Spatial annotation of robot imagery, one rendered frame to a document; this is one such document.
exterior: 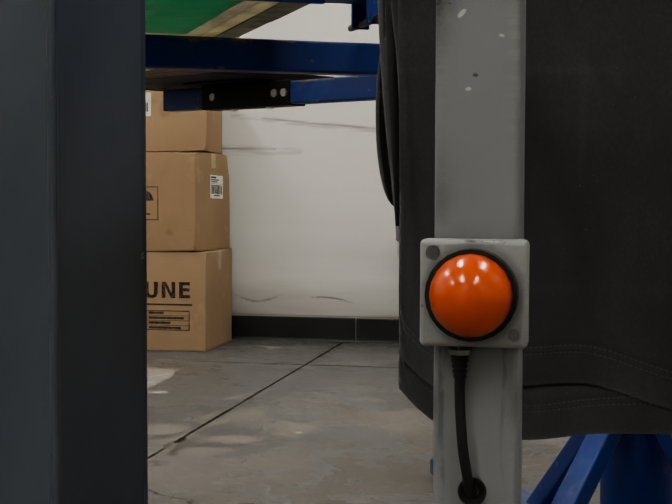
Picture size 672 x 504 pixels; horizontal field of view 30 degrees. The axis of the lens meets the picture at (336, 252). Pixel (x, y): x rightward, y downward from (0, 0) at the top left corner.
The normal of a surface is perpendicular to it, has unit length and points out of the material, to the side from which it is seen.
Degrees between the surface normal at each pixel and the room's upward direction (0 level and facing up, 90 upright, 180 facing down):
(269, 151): 90
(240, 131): 90
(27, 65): 90
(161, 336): 90
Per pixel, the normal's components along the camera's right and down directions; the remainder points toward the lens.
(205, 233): 0.96, 0.04
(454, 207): -0.21, 0.05
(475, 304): -0.04, 0.22
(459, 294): -0.37, -0.12
